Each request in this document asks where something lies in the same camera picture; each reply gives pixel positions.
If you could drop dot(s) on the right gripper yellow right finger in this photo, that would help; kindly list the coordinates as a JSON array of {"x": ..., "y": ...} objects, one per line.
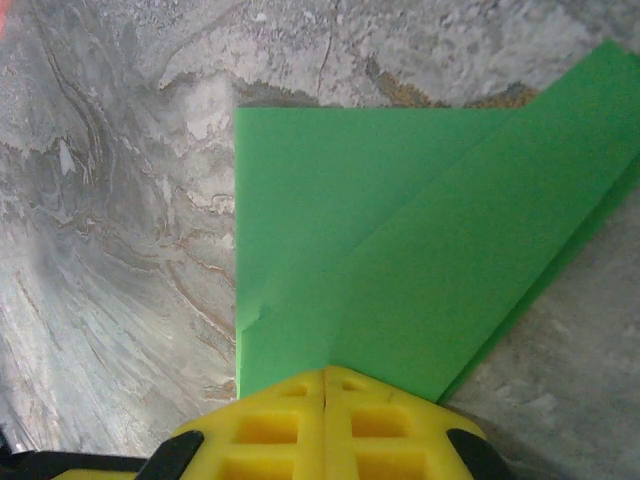
[{"x": 340, "y": 450}]

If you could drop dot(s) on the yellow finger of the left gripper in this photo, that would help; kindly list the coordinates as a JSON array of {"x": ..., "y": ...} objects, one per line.
[{"x": 75, "y": 462}]

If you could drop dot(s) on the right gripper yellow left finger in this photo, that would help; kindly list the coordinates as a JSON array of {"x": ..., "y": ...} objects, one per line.
[{"x": 310, "y": 450}]

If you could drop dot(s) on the green square paper sheet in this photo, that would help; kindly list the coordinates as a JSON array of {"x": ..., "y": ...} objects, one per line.
[{"x": 400, "y": 225}]

